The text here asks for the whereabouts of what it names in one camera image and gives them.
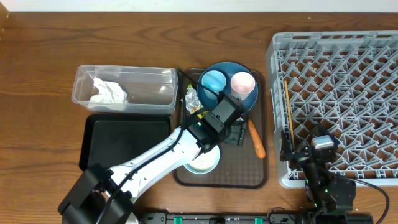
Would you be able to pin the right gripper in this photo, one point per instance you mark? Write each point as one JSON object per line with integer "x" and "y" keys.
{"x": 300, "y": 158}

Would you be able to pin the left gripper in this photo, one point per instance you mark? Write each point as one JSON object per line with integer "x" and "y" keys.
{"x": 239, "y": 135}

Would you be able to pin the light blue bowl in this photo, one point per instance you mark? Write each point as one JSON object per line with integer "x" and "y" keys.
{"x": 200, "y": 173}

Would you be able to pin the foil snack wrapper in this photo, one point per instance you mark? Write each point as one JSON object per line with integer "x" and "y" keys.
{"x": 193, "y": 104}

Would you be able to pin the light blue cup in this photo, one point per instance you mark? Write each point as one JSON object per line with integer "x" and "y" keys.
{"x": 214, "y": 80}

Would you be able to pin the white napkin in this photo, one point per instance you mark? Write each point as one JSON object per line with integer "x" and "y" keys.
{"x": 110, "y": 95}

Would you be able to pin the white cooked rice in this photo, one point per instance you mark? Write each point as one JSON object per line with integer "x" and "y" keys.
{"x": 205, "y": 161}

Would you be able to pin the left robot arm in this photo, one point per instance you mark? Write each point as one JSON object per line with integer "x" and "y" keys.
{"x": 107, "y": 195}

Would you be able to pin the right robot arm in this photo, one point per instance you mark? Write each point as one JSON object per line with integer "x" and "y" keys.
{"x": 332, "y": 195}

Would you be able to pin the grey dishwasher rack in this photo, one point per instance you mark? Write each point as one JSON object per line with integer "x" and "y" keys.
{"x": 347, "y": 81}

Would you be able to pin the orange carrot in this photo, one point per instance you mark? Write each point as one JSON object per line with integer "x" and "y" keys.
{"x": 256, "y": 139}

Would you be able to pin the brown serving tray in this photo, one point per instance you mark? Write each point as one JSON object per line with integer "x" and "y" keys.
{"x": 239, "y": 166}

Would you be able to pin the pink cup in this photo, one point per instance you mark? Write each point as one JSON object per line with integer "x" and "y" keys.
{"x": 242, "y": 84}

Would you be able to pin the dark blue plate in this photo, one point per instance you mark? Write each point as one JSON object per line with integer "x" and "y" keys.
{"x": 228, "y": 69}

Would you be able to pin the wooden chopstick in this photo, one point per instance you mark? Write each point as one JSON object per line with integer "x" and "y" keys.
{"x": 289, "y": 114}

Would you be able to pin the clear plastic bin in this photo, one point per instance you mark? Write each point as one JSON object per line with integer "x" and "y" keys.
{"x": 150, "y": 90}

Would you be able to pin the black plastic tray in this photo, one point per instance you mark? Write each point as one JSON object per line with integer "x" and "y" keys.
{"x": 112, "y": 139}

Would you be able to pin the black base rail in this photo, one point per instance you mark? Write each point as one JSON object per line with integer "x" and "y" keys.
{"x": 272, "y": 218}

